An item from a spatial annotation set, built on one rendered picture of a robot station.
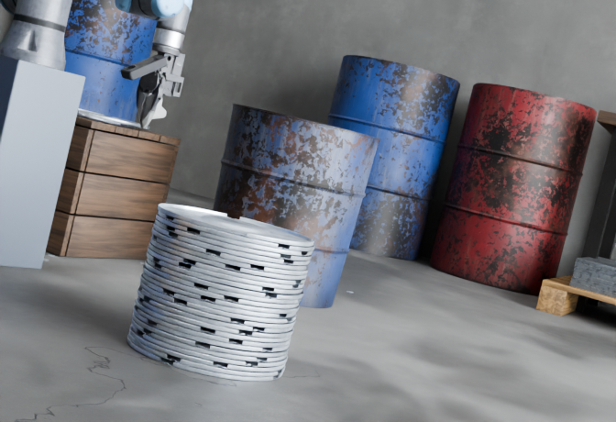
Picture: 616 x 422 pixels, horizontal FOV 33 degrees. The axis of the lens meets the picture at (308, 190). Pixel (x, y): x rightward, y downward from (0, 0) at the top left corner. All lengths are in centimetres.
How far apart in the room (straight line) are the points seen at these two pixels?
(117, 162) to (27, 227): 44
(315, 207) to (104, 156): 56
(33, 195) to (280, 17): 361
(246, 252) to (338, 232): 99
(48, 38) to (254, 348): 94
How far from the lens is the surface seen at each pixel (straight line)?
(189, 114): 604
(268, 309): 182
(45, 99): 241
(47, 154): 243
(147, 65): 269
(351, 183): 280
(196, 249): 179
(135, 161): 285
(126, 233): 289
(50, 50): 242
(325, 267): 282
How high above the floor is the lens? 42
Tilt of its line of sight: 2 degrees down
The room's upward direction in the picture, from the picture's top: 14 degrees clockwise
